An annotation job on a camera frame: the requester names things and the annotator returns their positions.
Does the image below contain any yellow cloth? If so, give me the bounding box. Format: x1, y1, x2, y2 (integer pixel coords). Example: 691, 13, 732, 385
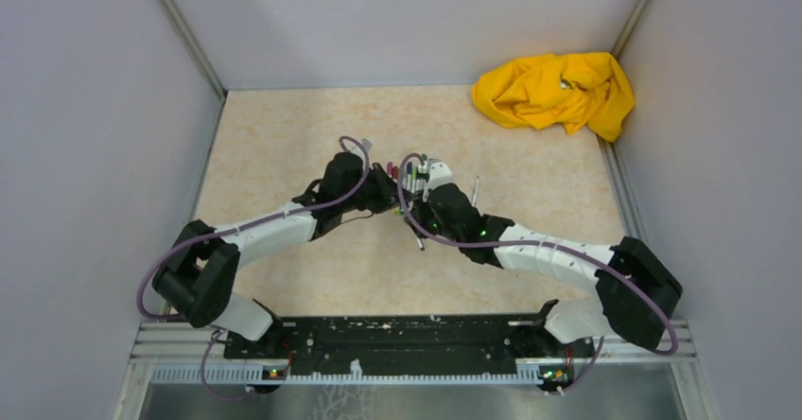
471, 52, 636, 143

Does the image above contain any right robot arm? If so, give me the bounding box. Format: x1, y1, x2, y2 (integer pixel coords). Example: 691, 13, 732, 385
402, 184, 683, 356

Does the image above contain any aluminium frame rail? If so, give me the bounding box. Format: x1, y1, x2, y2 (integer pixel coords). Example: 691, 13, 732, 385
113, 314, 717, 419

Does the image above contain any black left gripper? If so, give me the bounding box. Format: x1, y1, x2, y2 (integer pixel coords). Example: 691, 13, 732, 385
339, 160, 412, 212

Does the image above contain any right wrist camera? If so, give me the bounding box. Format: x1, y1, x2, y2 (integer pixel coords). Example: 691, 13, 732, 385
422, 159, 453, 191

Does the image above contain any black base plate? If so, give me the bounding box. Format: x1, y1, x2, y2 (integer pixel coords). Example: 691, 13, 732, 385
224, 313, 595, 376

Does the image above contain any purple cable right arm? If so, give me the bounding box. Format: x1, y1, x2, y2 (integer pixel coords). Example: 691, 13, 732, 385
396, 152, 680, 397

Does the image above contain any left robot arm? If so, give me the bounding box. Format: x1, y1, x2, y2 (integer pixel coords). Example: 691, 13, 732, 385
149, 152, 401, 358

